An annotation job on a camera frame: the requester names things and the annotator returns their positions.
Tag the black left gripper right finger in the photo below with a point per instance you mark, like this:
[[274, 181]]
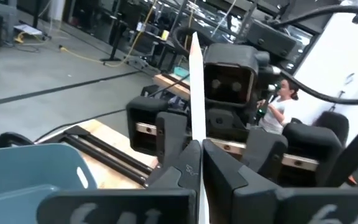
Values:
[[219, 177]]

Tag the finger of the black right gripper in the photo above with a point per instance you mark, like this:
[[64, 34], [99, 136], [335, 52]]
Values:
[[264, 152], [172, 137]]

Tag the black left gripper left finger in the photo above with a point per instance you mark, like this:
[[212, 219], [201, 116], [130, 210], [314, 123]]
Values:
[[185, 174]]

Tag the white pencil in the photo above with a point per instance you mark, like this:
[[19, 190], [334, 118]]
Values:
[[197, 93]]

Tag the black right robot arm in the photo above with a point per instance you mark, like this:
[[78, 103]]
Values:
[[269, 39]]

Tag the black chair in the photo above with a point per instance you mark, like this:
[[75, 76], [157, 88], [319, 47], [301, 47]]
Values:
[[331, 124]]

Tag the person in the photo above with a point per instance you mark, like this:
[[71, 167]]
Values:
[[278, 115]]

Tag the wooden background table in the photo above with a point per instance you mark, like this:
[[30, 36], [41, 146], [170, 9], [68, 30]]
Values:
[[172, 88]]

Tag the teal background container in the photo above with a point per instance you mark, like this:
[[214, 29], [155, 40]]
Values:
[[180, 71]]

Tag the black floor stand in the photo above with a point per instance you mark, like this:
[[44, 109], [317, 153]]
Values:
[[116, 40]]

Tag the teal plastic bin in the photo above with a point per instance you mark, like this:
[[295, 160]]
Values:
[[26, 168]]

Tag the white paper sheet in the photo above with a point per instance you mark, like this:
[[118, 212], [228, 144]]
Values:
[[28, 29]]

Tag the black aluminium table frame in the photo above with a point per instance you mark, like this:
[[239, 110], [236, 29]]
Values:
[[110, 158]]

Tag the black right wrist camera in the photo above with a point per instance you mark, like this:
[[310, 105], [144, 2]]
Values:
[[228, 87]]

